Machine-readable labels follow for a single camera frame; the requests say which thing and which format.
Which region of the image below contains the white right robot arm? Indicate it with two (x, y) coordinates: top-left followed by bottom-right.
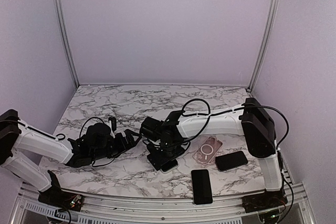
(140, 98), (283, 207)

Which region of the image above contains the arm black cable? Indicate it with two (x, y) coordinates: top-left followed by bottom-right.
(181, 98), (295, 204)
(55, 118), (124, 168)

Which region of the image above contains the aluminium left corner post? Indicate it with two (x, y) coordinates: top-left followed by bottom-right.
(54, 0), (80, 89)

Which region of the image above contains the pink phone case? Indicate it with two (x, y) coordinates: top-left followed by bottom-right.
(192, 135), (223, 166)

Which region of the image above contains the aluminium right corner post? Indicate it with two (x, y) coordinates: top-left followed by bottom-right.
(248, 0), (279, 93)

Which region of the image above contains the aluminium corner post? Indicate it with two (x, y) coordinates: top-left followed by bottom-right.
(54, 0), (80, 89)
(248, 0), (279, 93)

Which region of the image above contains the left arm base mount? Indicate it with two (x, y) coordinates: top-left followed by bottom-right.
(38, 170), (84, 212)

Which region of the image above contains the black phone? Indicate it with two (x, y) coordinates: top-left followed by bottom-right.
(160, 160), (178, 174)
(215, 151), (248, 172)
(191, 169), (213, 205)

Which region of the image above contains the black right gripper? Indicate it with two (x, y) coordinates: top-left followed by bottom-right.
(148, 140), (185, 170)

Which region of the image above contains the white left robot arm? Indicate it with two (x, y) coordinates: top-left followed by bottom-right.
(1, 109), (141, 206)

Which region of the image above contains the aluminium front rail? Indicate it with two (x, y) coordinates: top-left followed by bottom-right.
(9, 183), (316, 223)

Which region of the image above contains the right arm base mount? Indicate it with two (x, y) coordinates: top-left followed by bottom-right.
(242, 188), (288, 213)

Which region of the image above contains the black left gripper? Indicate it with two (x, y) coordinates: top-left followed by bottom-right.
(91, 129), (142, 162)

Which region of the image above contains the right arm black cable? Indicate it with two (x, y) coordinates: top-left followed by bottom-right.
(181, 98), (295, 204)

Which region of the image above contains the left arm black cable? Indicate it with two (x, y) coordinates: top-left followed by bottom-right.
(55, 118), (124, 168)

